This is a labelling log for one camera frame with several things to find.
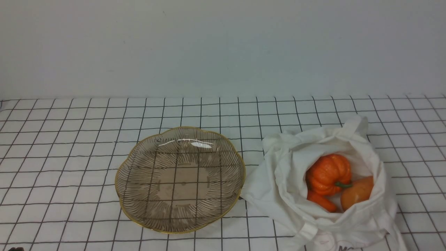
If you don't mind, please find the orange toy pumpkin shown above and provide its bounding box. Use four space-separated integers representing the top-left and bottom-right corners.
306 154 352 196

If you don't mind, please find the white cloth bag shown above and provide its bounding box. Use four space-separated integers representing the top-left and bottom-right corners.
241 115 407 251

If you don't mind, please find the gold-rimmed ribbed glass bowl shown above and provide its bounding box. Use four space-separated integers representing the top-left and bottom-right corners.
115 127 246 234

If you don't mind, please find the orange toy carrot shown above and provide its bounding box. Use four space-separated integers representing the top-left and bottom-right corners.
307 190 337 213

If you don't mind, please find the orange-brown toy potato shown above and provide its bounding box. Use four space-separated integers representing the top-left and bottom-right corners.
340 176 374 211

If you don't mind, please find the white black-grid tablecloth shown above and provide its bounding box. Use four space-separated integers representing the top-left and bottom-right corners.
0 93 446 251

